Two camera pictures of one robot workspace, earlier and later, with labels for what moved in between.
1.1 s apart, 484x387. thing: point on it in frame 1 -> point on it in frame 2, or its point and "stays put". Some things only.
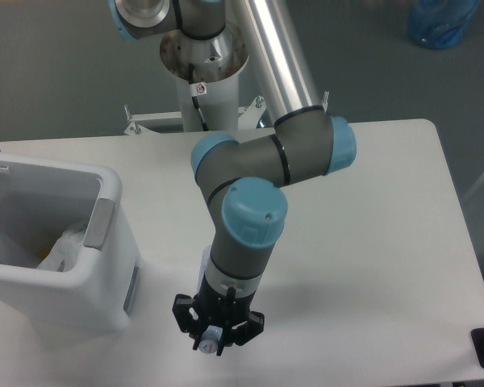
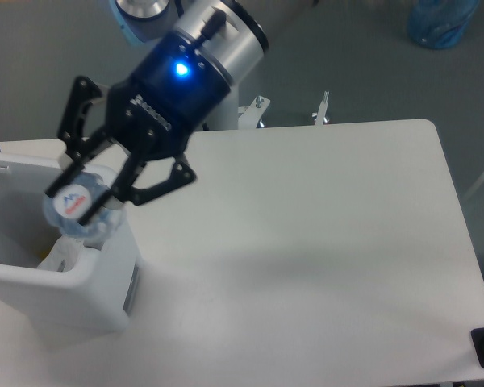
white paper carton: x=66 y=247 stays put
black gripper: x=214 y=309 -> x=149 y=116
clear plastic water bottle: x=210 y=336 -> x=63 y=210
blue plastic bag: x=439 y=24 stays put
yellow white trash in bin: x=43 y=254 stays put
